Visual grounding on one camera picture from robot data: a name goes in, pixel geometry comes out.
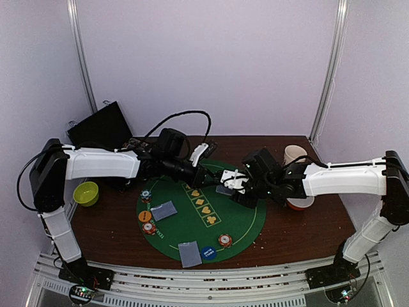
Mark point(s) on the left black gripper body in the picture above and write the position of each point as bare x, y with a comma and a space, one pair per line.
200, 171

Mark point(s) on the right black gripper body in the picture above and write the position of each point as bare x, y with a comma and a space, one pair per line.
244, 196

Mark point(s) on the grey card deck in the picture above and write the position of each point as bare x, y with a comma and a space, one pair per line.
224, 190

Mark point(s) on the red poker chip stack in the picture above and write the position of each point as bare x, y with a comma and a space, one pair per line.
225, 240

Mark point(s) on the dealt blue playing cards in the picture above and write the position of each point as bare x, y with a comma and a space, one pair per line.
163, 211

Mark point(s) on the teal white chip stack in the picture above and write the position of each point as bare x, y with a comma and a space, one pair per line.
146, 196

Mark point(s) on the orange big blind button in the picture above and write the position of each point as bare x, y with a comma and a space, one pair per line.
145, 216

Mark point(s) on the blue small blind button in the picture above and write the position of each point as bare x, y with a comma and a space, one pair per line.
208, 253

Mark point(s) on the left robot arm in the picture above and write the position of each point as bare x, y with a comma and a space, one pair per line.
58, 163

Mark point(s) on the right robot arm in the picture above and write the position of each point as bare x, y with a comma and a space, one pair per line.
263, 177

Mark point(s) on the round green poker mat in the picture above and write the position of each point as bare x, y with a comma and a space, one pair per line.
203, 215

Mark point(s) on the white orange bowl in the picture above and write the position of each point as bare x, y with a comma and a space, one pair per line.
300, 204

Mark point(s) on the cream mug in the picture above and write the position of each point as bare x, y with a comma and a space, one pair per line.
291, 152

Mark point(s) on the black poker chip case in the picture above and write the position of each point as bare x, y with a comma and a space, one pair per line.
104, 147

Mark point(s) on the lime green bowl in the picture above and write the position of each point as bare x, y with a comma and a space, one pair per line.
86, 194

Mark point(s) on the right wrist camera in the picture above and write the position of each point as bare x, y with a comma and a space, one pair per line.
234, 180

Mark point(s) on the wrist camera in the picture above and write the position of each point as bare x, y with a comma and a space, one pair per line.
234, 180
204, 150

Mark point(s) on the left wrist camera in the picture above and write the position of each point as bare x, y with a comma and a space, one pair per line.
204, 150

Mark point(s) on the front aluminium rail frame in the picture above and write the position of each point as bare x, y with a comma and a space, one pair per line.
275, 285

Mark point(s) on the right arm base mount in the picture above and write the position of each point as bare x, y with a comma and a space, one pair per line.
332, 274

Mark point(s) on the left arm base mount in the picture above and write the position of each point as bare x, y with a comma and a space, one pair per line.
80, 272

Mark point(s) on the right aluminium frame post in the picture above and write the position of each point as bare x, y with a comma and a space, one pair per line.
333, 62

